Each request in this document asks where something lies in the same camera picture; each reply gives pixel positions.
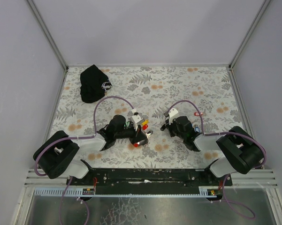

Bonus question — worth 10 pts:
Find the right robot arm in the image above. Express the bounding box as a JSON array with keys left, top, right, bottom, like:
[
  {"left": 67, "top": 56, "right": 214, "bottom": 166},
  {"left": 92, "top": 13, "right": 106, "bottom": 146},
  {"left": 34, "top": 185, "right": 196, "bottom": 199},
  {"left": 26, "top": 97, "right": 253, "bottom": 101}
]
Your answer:
[{"left": 161, "top": 109, "right": 266, "bottom": 178}]

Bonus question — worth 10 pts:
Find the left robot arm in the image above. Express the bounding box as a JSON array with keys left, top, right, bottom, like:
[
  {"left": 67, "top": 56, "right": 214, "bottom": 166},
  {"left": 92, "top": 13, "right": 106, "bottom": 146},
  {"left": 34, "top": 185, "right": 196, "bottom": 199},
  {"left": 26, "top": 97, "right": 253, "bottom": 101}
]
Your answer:
[{"left": 33, "top": 114, "right": 152, "bottom": 179}]

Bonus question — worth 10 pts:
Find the blue key tag right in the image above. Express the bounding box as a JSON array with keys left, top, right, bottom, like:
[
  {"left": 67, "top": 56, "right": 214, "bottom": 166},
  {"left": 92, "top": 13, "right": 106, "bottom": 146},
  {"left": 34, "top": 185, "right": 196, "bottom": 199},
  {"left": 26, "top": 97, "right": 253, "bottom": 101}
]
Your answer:
[{"left": 194, "top": 125, "right": 200, "bottom": 133}]

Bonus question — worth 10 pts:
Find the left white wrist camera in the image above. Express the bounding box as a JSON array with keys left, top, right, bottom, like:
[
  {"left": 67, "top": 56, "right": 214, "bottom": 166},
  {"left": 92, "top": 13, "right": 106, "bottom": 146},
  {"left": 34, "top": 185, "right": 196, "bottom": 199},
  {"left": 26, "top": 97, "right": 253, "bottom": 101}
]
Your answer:
[{"left": 131, "top": 109, "right": 145, "bottom": 130}]

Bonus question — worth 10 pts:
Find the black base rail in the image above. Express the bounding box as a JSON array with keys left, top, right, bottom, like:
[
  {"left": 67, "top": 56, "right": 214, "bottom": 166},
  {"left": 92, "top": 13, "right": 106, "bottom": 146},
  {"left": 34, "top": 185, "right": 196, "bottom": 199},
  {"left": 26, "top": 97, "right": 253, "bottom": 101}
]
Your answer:
[{"left": 67, "top": 168, "right": 225, "bottom": 195}]

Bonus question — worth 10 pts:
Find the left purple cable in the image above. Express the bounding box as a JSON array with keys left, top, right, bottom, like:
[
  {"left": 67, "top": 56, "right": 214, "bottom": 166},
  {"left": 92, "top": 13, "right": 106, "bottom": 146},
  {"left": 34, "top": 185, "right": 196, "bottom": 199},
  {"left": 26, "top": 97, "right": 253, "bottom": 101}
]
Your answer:
[{"left": 35, "top": 96, "right": 137, "bottom": 225}]

